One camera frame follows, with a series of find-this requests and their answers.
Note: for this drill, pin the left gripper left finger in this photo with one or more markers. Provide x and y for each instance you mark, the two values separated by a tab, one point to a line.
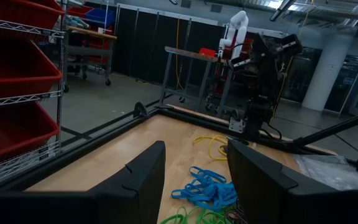
129	199

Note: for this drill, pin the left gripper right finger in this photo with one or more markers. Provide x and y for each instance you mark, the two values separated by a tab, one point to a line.
275	199

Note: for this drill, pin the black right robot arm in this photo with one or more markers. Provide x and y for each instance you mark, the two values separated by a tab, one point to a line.
259	77

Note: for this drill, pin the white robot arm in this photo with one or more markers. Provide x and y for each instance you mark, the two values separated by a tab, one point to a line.
239	25

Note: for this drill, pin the blue rubber bands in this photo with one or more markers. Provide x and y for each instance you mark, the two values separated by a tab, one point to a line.
210	193

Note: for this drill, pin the green rubber bands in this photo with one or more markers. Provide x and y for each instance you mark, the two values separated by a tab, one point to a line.
207	217

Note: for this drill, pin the stack of clear zip bags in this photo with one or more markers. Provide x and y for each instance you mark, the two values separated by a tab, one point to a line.
331	172

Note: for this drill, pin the white round building column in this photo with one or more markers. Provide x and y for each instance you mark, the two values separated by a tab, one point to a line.
328	74

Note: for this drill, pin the black partition curtain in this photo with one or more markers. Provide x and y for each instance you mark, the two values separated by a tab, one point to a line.
145	46

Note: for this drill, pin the red bins on shelf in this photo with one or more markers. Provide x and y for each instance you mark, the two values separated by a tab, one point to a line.
248	46

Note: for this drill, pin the metal workbench with wooden top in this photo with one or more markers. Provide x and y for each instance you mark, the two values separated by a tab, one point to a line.
191	53

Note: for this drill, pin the red bins in cart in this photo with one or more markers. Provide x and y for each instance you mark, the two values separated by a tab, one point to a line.
98	42

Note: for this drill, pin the small red bin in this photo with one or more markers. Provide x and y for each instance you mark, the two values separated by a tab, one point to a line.
207	52

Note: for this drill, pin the blue plastic bin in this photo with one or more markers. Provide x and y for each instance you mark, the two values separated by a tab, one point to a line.
99	16

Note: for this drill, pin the pale blue cylindrical part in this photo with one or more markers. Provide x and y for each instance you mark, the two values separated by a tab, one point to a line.
73	21

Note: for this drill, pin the long ceiling light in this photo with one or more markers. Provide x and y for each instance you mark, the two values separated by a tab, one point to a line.
283	7

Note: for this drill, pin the silver metal mounting bracket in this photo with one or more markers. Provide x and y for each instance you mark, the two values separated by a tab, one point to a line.
236	125

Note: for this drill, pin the black fin-shaped bracket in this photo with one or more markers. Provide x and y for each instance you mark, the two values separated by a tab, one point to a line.
140	111

